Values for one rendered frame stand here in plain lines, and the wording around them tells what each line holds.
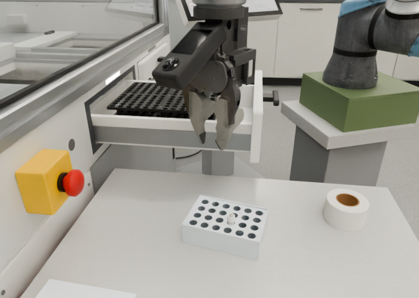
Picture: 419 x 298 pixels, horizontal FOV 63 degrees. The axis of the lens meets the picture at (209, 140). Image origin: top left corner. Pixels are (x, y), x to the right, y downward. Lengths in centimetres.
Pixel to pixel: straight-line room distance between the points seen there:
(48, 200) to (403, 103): 91
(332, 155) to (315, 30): 281
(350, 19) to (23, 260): 90
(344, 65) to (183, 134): 54
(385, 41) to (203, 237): 67
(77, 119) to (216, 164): 139
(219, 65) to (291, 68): 335
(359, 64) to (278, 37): 273
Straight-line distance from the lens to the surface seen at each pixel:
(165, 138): 69
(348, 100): 97
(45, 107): 59
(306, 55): 381
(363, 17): 101
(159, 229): 61
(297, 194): 70
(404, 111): 110
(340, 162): 108
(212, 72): 49
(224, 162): 201
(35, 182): 53
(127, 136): 71
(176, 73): 42
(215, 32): 47
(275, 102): 73
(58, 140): 62
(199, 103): 53
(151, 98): 78
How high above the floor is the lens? 116
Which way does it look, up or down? 27 degrees down
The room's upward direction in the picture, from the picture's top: straight up
